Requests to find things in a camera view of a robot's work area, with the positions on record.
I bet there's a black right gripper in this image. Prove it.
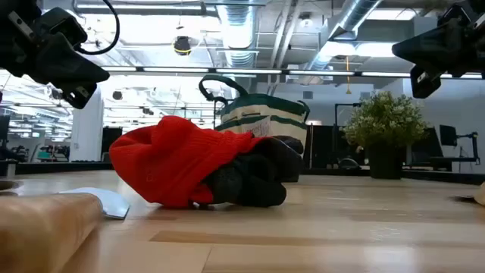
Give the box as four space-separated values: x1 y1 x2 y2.
391 0 485 100

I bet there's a black metal stand frame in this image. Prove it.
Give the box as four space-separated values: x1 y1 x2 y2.
333 102 363 170

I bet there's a cream green gardening bag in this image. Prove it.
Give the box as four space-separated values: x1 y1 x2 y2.
198 74 311 183

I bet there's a red black gardening glove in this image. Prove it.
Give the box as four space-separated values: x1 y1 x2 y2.
108 115 305 209

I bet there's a white flowering plant black pot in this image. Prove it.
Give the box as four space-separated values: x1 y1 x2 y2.
339 89 431 180

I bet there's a yellow hanging cord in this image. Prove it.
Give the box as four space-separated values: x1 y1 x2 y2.
345 55 352 96

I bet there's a black partition panel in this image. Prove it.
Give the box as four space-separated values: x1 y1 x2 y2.
308 124 344 170

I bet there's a silver slanted ceiling duct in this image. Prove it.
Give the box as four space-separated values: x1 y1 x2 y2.
302 0 383 86

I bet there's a black yellow ceiling cable reel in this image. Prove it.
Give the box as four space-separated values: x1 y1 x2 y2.
173 36 192 57

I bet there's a black background cabinet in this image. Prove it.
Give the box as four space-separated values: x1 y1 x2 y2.
100 126 123 163

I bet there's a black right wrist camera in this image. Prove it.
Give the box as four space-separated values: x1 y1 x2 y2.
437 2 474 27

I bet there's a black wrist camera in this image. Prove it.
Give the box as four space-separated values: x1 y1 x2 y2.
437 2 474 27
37 6 89 49

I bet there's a long ceiling light strip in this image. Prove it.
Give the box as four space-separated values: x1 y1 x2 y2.
100 66 485 80

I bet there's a narrow trowel wooden handle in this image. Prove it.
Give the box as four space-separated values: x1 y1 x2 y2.
0 187 131 273

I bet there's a black monitor on arm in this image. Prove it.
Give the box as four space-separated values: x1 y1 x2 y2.
439 124 481 166

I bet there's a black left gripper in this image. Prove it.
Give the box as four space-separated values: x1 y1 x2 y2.
0 0 111 110

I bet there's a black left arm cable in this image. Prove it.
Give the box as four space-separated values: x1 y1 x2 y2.
75 0 121 56

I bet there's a silver round ceiling duct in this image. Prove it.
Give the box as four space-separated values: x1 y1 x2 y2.
215 0 262 69

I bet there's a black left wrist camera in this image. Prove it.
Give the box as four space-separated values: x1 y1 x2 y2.
37 6 89 49

